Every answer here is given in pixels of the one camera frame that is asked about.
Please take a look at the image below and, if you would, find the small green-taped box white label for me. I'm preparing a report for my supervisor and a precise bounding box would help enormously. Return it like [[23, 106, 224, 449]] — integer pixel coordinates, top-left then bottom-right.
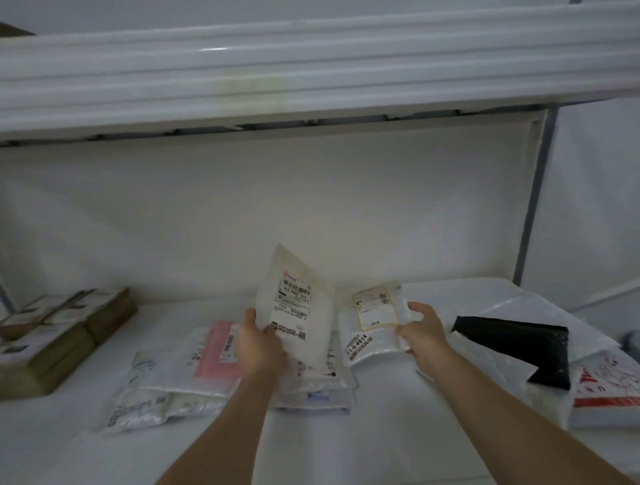
[[0, 322, 96, 403]]

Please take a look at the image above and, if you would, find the person's left forearm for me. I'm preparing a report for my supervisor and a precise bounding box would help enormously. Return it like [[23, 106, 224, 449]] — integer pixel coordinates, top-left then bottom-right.
[[155, 372, 281, 485]]

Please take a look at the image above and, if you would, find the black mailer bag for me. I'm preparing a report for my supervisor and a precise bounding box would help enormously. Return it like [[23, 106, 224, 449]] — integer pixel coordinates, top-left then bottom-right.
[[451, 314, 572, 392]]

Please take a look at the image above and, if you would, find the brown parcel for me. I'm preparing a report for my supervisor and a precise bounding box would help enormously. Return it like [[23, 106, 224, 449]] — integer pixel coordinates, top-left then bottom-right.
[[0, 294, 76, 340], [55, 287, 139, 346]]

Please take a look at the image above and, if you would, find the person's right forearm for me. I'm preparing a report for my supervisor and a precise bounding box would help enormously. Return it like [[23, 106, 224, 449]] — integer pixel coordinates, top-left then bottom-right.
[[415, 347, 636, 485]]

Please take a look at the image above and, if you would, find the small bag yellow-framed label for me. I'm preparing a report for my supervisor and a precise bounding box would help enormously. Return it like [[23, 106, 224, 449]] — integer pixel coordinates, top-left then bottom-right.
[[335, 279, 417, 369]]

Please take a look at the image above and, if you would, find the white metal shelving rack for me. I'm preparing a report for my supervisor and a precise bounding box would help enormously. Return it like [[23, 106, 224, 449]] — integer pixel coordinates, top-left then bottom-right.
[[0, 0, 640, 485]]

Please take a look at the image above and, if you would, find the person's left hand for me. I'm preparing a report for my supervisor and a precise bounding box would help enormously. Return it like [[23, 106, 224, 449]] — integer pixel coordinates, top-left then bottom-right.
[[233, 308, 289, 380]]

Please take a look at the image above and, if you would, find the pile of plastic mailer bags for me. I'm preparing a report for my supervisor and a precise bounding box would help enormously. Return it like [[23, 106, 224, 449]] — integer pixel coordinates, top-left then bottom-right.
[[413, 292, 623, 430]]

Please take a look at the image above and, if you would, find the person's right hand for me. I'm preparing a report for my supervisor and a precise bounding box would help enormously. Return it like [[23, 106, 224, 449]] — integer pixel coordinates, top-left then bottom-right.
[[395, 301, 453, 368]]

